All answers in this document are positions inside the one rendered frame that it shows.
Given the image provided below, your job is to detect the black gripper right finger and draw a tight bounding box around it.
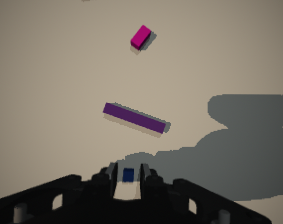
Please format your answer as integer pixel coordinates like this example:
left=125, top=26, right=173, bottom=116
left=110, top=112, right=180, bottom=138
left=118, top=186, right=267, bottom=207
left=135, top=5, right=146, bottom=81
left=140, top=164, right=272, bottom=224

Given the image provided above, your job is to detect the small dark blue block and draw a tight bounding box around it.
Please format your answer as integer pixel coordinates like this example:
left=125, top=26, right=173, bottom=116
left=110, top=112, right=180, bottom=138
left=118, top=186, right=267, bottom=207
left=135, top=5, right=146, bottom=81
left=123, top=168, right=134, bottom=182

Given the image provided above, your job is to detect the purple rod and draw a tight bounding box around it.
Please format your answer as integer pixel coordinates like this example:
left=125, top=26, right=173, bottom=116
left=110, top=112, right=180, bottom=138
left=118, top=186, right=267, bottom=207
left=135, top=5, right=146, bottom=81
left=103, top=102, right=166, bottom=134

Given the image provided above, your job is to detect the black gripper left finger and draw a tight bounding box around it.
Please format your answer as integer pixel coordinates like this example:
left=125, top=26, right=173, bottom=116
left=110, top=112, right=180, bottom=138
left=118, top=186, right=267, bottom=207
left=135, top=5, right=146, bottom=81
left=0, top=162, right=118, bottom=224

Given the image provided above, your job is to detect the magenta rod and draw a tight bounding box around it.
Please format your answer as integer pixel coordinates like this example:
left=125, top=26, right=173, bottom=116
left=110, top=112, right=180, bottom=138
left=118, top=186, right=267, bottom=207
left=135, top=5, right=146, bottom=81
left=131, top=25, right=151, bottom=51

